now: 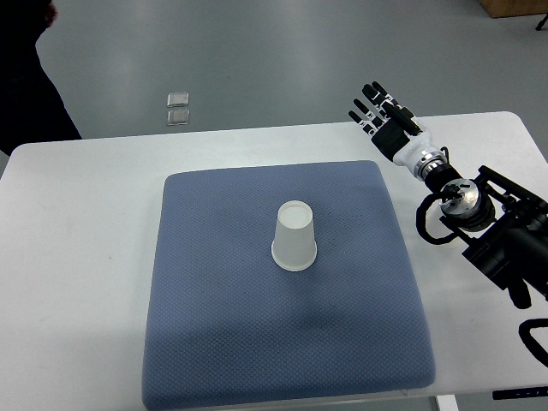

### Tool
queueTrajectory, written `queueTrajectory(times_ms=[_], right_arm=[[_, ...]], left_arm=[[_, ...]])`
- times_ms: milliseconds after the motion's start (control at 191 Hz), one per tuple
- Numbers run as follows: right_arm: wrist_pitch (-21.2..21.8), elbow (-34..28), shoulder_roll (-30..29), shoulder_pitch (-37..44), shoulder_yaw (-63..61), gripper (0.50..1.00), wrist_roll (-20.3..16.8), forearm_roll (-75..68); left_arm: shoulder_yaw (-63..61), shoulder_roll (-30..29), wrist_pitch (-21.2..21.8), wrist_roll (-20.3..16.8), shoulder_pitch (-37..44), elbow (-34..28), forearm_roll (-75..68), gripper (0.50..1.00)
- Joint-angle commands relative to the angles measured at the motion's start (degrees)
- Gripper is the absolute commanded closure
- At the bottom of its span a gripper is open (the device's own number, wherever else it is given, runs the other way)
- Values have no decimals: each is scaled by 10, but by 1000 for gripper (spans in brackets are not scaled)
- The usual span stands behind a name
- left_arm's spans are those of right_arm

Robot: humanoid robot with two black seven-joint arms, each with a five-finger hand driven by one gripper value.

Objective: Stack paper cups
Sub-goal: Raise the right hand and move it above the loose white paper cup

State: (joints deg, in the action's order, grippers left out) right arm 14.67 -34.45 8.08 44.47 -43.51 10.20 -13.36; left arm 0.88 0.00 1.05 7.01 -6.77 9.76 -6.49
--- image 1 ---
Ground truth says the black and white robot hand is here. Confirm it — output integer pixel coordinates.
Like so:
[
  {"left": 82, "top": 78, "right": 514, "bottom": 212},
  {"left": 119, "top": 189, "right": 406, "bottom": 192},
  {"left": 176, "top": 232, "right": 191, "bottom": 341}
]
[{"left": 348, "top": 81, "right": 448, "bottom": 181}]

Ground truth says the black tripod foot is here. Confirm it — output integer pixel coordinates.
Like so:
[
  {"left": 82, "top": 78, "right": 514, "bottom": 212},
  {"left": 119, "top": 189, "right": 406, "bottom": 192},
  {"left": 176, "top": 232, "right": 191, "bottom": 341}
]
[{"left": 535, "top": 14, "right": 548, "bottom": 31}]

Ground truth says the upper metal floor plate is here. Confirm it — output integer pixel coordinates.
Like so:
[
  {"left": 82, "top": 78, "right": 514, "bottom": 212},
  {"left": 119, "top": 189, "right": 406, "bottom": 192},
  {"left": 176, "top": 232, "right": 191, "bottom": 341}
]
[{"left": 167, "top": 92, "right": 189, "bottom": 107}]

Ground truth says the black table control panel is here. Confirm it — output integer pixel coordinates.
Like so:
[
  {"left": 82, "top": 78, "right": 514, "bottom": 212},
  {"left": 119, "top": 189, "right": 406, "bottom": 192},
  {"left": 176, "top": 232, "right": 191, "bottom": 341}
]
[{"left": 491, "top": 386, "right": 548, "bottom": 401}]

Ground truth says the black cable loop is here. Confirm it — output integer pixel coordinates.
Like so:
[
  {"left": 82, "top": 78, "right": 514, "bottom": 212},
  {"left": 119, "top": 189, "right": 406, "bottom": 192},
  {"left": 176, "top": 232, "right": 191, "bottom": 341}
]
[{"left": 518, "top": 319, "right": 548, "bottom": 368}]

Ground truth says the blue fabric cushion mat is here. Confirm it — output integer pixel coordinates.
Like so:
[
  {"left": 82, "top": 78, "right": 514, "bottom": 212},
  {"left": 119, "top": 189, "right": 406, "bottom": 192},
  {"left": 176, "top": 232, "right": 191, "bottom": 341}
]
[{"left": 142, "top": 160, "right": 435, "bottom": 410}]

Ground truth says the dark clothed person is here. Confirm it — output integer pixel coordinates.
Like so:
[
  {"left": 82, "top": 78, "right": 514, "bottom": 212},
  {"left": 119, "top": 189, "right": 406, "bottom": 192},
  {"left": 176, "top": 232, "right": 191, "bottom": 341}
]
[{"left": 1, "top": 1, "right": 81, "bottom": 156}]

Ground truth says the white paper cup on mat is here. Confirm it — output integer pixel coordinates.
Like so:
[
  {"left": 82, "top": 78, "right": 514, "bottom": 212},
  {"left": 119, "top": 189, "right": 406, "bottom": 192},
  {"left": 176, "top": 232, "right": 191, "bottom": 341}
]
[{"left": 271, "top": 200, "right": 318, "bottom": 272}]

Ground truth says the brown cardboard box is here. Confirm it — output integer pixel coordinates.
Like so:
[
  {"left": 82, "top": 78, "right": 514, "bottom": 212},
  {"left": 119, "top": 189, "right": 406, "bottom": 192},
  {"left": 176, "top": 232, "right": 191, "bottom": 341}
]
[{"left": 479, "top": 0, "right": 547, "bottom": 18}]

